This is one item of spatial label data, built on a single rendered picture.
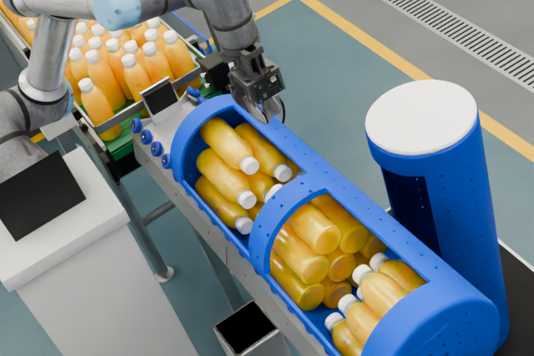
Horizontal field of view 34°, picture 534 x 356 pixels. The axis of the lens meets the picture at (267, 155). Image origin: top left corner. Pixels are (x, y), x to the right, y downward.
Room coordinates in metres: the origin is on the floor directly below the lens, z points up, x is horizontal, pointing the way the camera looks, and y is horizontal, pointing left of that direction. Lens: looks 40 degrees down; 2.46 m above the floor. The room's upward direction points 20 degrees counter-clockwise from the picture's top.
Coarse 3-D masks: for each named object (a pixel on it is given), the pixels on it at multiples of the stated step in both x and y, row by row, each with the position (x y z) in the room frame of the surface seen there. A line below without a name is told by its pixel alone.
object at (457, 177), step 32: (480, 128) 1.58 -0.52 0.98; (384, 160) 1.58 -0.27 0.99; (416, 160) 1.52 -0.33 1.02; (448, 160) 1.51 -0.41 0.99; (480, 160) 1.55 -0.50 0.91; (416, 192) 1.78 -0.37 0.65; (448, 192) 1.51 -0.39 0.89; (480, 192) 1.54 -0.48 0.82; (416, 224) 1.78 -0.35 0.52; (448, 224) 1.51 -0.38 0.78; (480, 224) 1.52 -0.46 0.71; (448, 256) 1.51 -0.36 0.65; (480, 256) 1.52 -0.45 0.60; (480, 288) 1.51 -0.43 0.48
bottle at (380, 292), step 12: (360, 276) 1.11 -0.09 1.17; (372, 276) 1.08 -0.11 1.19; (384, 276) 1.07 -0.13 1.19; (372, 288) 1.05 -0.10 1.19; (384, 288) 1.04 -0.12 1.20; (396, 288) 1.03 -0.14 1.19; (372, 300) 1.04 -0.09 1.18; (384, 300) 1.02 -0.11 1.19; (396, 300) 1.00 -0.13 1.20; (384, 312) 1.00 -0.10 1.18
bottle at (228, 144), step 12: (216, 120) 1.71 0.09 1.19; (204, 132) 1.70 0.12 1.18; (216, 132) 1.66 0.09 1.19; (228, 132) 1.65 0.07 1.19; (216, 144) 1.64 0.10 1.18; (228, 144) 1.60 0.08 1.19; (240, 144) 1.59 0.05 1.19; (228, 156) 1.58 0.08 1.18; (240, 156) 1.56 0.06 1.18; (252, 156) 1.56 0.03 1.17; (240, 168) 1.56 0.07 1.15
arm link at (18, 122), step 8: (0, 96) 1.81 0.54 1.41; (8, 96) 1.81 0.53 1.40; (16, 96) 1.81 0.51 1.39; (0, 104) 1.78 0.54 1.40; (8, 104) 1.79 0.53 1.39; (16, 104) 1.79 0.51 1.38; (24, 104) 1.79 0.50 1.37; (0, 112) 1.76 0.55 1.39; (8, 112) 1.77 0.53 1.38; (16, 112) 1.77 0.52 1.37; (24, 112) 1.78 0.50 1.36; (0, 120) 1.74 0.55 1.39; (8, 120) 1.75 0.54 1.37; (16, 120) 1.76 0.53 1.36; (24, 120) 1.77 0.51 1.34; (0, 128) 1.73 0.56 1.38; (8, 128) 1.73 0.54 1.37; (16, 128) 1.74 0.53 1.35; (24, 128) 1.77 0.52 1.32; (0, 136) 1.71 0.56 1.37
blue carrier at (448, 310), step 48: (192, 144) 1.72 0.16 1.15; (288, 144) 1.50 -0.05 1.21; (192, 192) 1.59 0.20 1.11; (288, 192) 1.33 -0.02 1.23; (336, 192) 1.30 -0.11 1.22; (240, 240) 1.47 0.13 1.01; (384, 240) 1.13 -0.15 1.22; (432, 288) 0.97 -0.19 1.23; (384, 336) 0.93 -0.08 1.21; (432, 336) 0.92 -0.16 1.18; (480, 336) 0.94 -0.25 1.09
